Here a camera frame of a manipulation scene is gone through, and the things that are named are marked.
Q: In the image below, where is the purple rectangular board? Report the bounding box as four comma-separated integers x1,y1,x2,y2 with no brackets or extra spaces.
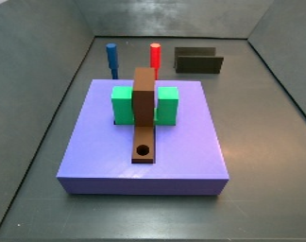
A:
58,79,228,195

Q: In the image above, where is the black angle bracket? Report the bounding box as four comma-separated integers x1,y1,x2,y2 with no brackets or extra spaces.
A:
175,47,223,74

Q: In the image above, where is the green U-shaped block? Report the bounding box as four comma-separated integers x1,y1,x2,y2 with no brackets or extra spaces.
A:
111,86,179,126

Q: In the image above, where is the red cylindrical peg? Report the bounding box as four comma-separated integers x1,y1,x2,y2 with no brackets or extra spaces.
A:
151,43,160,79

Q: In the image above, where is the blue cylindrical peg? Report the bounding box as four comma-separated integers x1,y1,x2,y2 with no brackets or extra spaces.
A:
106,43,119,79

